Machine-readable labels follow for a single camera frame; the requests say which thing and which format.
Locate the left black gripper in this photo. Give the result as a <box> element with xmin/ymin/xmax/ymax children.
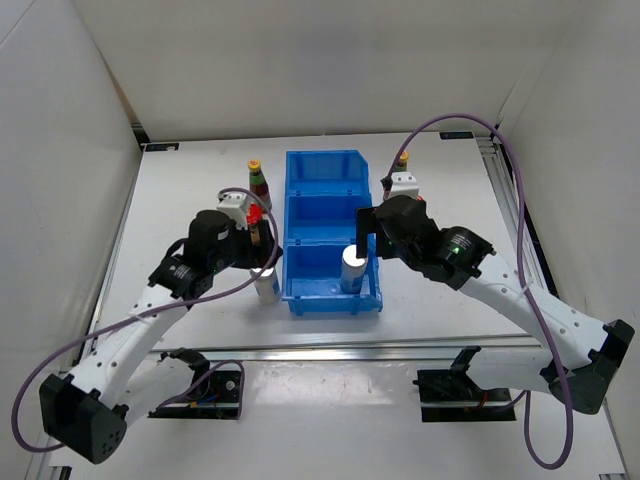
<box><xmin>209</xmin><ymin>219</ymin><xmax>282</xmax><ymax>273</ymax></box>

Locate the red-lid sauce jar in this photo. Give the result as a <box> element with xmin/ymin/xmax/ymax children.
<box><xmin>246</xmin><ymin>203</ymin><xmax>267</xmax><ymax>267</ymax></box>

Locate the silver can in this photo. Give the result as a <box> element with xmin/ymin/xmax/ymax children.
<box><xmin>250</xmin><ymin>268</ymin><xmax>281</xmax><ymax>304</ymax></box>
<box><xmin>340</xmin><ymin>245</ymin><xmax>368</xmax><ymax>294</ymax></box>

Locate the tall sauce bottle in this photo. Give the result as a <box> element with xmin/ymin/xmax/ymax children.
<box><xmin>248</xmin><ymin>159</ymin><xmax>272</xmax><ymax>211</ymax></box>
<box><xmin>393</xmin><ymin>150</ymin><xmax>410</xmax><ymax>173</ymax></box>

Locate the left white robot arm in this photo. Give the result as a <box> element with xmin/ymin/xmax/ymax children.
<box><xmin>38</xmin><ymin>204</ymin><xmax>282</xmax><ymax>464</ymax></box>

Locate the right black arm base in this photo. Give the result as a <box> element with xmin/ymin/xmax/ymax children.
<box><xmin>413</xmin><ymin>346</ymin><xmax>516</xmax><ymax>423</ymax></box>

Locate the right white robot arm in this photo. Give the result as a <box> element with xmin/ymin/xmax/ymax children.
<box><xmin>356</xmin><ymin>195</ymin><xmax>635</xmax><ymax>415</ymax></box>

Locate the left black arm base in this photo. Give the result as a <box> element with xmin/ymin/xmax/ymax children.
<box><xmin>148</xmin><ymin>348</ymin><xmax>246</xmax><ymax>420</ymax></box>

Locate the blue three-compartment plastic bin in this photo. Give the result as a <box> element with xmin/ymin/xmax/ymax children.
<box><xmin>282</xmin><ymin>150</ymin><xmax>383</xmax><ymax>316</ymax></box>

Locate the right black table label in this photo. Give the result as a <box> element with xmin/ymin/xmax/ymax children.
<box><xmin>439</xmin><ymin>131</ymin><xmax>475</xmax><ymax>140</ymax></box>

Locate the black table label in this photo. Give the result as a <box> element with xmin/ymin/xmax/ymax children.
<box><xmin>439</xmin><ymin>131</ymin><xmax>475</xmax><ymax>140</ymax></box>
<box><xmin>144</xmin><ymin>142</ymin><xmax>179</xmax><ymax>152</ymax></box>

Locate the left black table label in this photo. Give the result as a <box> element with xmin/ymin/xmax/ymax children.
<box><xmin>144</xmin><ymin>142</ymin><xmax>179</xmax><ymax>152</ymax></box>

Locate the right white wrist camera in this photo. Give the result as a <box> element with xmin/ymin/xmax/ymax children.
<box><xmin>381</xmin><ymin>171</ymin><xmax>419</xmax><ymax>201</ymax></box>

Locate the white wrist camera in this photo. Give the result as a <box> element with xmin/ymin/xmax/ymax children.
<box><xmin>217</xmin><ymin>192</ymin><xmax>253</xmax><ymax>230</ymax></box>
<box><xmin>381</xmin><ymin>171</ymin><xmax>419</xmax><ymax>201</ymax></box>

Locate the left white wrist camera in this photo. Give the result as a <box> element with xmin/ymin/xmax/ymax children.
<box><xmin>217</xmin><ymin>192</ymin><xmax>253</xmax><ymax>230</ymax></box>

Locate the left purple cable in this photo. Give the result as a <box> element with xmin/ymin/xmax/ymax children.
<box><xmin>10</xmin><ymin>186</ymin><xmax>279</xmax><ymax>454</ymax></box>

